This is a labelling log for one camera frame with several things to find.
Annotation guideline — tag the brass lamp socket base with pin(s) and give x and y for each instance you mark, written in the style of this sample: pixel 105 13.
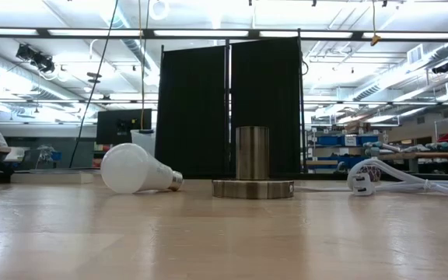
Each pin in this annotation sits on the brass lamp socket base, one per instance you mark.
pixel 252 155

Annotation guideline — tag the white lightbulb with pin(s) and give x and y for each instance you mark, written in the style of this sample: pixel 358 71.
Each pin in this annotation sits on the white lightbulb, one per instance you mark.
pixel 130 167

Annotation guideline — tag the black folding room divider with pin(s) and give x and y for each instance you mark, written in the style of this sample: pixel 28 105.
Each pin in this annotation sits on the black folding room divider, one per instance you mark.
pixel 193 116

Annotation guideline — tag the white plastic bin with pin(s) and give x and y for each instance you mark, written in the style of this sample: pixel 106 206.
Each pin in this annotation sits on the white plastic bin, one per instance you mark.
pixel 144 142

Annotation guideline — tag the black monitor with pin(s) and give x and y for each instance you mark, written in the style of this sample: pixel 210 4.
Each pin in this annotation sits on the black monitor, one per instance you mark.
pixel 111 126

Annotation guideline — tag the wide blue storage bin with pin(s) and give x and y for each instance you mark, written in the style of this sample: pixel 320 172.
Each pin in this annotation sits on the wide blue storage bin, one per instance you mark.
pixel 337 161

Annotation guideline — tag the black aluminium table frame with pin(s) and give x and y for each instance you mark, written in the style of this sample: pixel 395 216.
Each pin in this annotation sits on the black aluminium table frame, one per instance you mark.
pixel 325 176

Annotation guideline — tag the black ceiling camera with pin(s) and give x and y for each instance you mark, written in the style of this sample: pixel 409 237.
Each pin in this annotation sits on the black ceiling camera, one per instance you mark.
pixel 441 68

